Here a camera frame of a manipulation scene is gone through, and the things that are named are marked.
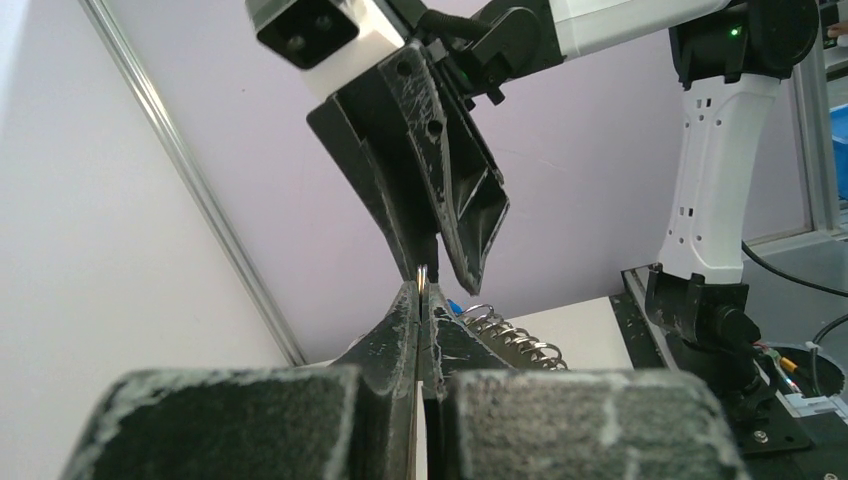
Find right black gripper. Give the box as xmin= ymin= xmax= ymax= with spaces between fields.
xmin=307 ymin=1 xmax=564 ymax=296

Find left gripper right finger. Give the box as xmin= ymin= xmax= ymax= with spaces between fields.
xmin=422 ymin=285 xmax=748 ymax=479

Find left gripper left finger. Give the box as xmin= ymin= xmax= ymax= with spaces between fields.
xmin=62 ymin=282 xmax=420 ymax=479

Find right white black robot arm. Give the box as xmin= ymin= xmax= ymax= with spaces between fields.
xmin=307 ymin=1 xmax=819 ymax=350

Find blue plastic storage bin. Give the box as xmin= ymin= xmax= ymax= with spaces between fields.
xmin=830 ymin=104 xmax=847 ymax=200

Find left aluminium frame post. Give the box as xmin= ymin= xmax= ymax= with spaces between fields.
xmin=79 ymin=0 xmax=307 ymax=366

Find aluminium frame post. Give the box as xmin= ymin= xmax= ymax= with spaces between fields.
xmin=791 ymin=38 xmax=847 ymax=241
xmin=79 ymin=0 xmax=307 ymax=366

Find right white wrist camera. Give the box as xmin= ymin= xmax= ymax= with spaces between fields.
xmin=245 ymin=0 xmax=410 ymax=101

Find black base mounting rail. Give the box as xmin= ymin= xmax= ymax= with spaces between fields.
xmin=611 ymin=265 xmax=847 ymax=479

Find right black camera cable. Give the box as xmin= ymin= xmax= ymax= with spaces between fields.
xmin=740 ymin=239 xmax=848 ymax=346

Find right aluminium frame post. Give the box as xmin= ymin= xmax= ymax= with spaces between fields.
xmin=791 ymin=38 xmax=847 ymax=241

